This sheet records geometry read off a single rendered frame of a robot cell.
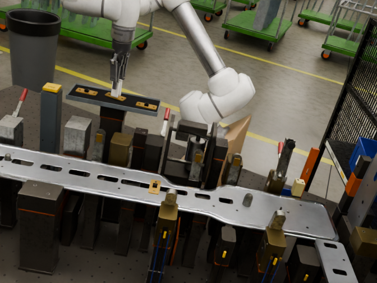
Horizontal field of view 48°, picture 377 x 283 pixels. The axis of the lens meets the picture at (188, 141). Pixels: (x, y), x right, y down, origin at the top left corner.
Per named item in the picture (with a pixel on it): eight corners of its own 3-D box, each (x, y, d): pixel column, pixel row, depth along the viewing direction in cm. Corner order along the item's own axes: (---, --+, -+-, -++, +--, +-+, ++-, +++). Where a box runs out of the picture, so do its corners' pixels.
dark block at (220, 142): (194, 228, 184) (215, 145, 164) (195, 217, 190) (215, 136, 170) (206, 229, 184) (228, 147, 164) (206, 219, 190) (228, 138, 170)
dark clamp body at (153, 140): (132, 220, 180) (144, 144, 162) (136, 204, 191) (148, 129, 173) (148, 224, 181) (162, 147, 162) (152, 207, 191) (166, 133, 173)
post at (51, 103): (37, 181, 190) (39, 92, 170) (42, 172, 197) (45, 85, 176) (54, 185, 191) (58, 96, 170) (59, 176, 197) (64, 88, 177)
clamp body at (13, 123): (-3, 201, 175) (-5, 124, 157) (9, 185, 185) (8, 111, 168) (15, 205, 175) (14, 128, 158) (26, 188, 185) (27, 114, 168)
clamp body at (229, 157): (207, 235, 181) (227, 162, 164) (207, 219, 191) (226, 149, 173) (222, 238, 182) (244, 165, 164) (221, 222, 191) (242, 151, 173)
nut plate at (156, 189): (158, 195, 149) (159, 192, 148) (147, 192, 149) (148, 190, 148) (161, 181, 156) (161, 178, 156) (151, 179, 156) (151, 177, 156)
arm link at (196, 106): (194, 135, 229) (173, 100, 225) (224, 118, 226) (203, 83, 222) (193, 142, 213) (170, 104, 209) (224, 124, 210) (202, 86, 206)
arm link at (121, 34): (107, 23, 157) (105, 39, 160) (129, 30, 155) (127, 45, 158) (118, 19, 165) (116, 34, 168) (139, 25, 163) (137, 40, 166)
